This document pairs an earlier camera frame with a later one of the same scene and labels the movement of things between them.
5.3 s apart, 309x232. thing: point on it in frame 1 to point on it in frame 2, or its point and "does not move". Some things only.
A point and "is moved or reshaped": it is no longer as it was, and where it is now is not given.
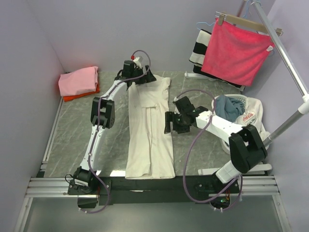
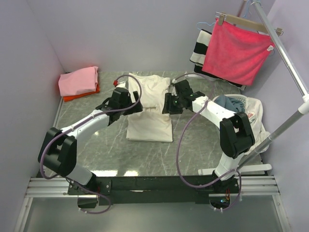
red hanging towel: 237,54 does not move
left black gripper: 147,78 to 138,108
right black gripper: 171,116 to 168,105
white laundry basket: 244,99 does not move
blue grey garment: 229,108 does not move
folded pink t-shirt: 78,81 does not move
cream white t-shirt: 149,152 is moved or reshaped
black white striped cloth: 197,55 does not move
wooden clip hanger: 260,28 does not move
